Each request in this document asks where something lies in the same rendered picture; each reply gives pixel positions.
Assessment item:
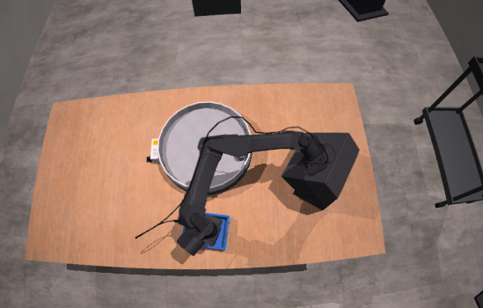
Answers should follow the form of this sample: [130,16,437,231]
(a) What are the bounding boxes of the blue tray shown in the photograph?
[202,212,230,250]

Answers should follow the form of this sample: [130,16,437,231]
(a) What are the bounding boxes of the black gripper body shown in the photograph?
[203,214,223,246]

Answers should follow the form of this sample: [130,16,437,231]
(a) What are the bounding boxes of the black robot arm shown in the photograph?
[177,131,327,256]

